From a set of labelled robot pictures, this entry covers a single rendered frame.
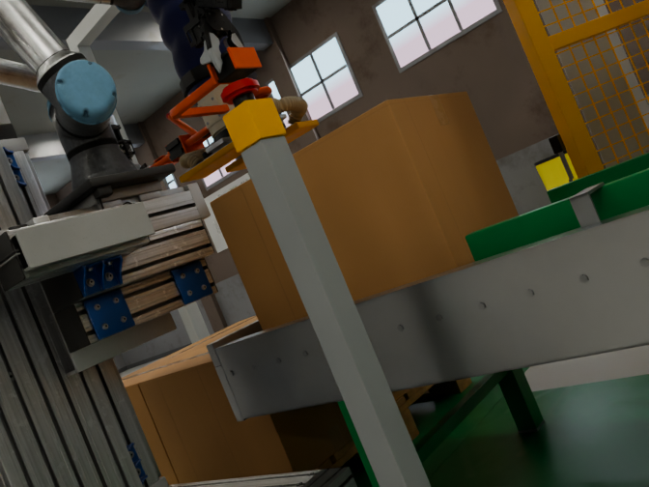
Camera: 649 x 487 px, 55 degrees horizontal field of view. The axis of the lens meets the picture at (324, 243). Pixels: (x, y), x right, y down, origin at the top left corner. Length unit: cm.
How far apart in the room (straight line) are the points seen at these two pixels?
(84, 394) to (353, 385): 66
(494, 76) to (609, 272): 648
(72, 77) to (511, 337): 96
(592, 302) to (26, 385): 109
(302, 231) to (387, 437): 37
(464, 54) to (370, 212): 630
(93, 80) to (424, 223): 73
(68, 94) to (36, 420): 66
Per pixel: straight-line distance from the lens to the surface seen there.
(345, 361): 106
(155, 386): 218
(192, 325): 534
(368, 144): 132
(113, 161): 145
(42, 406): 145
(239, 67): 145
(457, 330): 114
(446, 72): 766
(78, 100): 135
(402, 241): 131
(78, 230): 121
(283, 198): 104
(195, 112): 171
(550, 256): 103
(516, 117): 736
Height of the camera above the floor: 72
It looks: 1 degrees up
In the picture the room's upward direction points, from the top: 23 degrees counter-clockwise
